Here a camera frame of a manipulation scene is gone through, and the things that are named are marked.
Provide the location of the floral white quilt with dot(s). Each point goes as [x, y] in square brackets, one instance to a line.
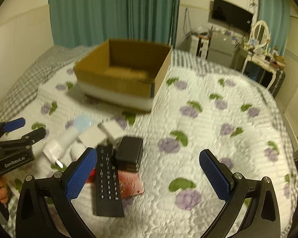
[193, 113]

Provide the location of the white oval vanity mirror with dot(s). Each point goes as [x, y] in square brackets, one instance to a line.
[260, 34]

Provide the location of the teal curtain at right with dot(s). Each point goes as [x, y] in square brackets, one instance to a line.
[276, 13]

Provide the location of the white bottle red label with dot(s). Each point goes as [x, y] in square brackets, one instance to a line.
[76, 150]

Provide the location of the small grey fridge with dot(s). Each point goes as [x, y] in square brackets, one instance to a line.
[221, 49]

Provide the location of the white suitcase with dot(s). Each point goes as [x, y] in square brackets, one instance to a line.
[199, 46]

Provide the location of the black remote control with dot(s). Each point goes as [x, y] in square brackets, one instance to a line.
[108, 198]

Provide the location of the person's hand on handle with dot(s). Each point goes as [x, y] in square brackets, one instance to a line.
[3, 190]

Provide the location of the teal curtain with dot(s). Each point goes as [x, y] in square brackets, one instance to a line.
[276, 13]
[91, 22]

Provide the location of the pink glitter case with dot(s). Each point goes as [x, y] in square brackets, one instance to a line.
[130, 184]

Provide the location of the wall mounted black television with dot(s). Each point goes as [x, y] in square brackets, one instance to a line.
[232, 15]

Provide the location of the white louvred wardrobe door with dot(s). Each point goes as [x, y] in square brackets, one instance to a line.
[287, 98]

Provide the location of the brown cardboard box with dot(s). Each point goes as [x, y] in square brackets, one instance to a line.
[128, 73]

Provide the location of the black cube charger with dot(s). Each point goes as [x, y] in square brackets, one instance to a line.
[129, 154]

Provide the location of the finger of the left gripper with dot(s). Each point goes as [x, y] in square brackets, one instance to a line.
[25, 142]
[15, 124]

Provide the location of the light blue earbuds case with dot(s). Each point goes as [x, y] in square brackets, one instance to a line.
[82, 123]

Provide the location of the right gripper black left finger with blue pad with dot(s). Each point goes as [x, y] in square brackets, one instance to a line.
[33, 218]

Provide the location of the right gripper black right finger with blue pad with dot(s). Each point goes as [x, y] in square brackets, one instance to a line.
[262, 217]

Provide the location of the grey checked bed sheet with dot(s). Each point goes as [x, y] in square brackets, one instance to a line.
[25, 89]

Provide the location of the white square charger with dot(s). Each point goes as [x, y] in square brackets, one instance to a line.
[92, 137]

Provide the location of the white dressing table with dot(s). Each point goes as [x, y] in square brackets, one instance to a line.
[278, 75]

